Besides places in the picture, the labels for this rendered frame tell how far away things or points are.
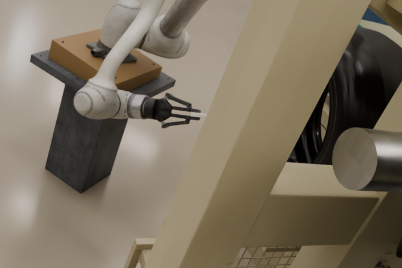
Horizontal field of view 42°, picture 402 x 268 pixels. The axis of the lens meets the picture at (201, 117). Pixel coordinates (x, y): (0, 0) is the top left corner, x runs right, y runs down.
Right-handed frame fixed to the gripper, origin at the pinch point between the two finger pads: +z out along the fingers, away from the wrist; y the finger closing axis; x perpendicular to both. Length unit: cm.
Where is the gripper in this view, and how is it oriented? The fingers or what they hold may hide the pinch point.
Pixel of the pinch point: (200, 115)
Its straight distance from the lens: 180.2
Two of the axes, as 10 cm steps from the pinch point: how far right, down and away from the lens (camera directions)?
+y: -1.2, 9.9, 0.4
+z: 9.3, 1.3, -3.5
